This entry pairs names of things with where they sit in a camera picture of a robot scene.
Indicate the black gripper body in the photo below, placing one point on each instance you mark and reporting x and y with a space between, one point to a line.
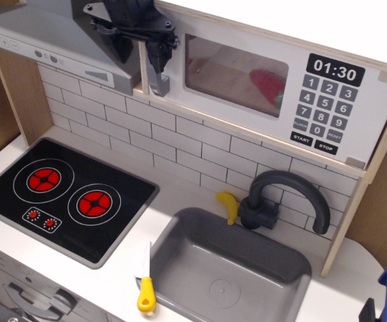
139 20

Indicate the black clamp piece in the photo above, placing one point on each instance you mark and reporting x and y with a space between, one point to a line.
368 313

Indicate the red toy pepper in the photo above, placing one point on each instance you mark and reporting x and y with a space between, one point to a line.
270 85

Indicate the dark grey toy faucet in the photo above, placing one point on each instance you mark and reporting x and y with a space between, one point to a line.
255 212

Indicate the black toy stovetop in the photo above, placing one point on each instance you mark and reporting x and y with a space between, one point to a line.
72 202

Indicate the wooden toy kitchen cabinet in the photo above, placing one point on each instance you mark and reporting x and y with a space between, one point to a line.
215 154

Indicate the yellow handled toy knife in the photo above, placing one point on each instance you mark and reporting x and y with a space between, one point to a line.
146 301

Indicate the white toy microwave door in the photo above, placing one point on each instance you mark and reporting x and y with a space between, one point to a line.
333 105

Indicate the grey microwave door handle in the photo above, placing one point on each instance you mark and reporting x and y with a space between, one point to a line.
159 83

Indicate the grey toy sink basin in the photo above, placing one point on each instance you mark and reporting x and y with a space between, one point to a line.
206 270

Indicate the yellow toy banana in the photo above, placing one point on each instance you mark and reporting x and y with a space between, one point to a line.
231 205

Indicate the grey toy oven front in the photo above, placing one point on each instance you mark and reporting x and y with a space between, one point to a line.
48 290

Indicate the grey range hood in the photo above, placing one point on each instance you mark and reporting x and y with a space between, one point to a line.
60 34

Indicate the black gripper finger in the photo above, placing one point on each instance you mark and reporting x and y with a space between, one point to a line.
159 52
119 45

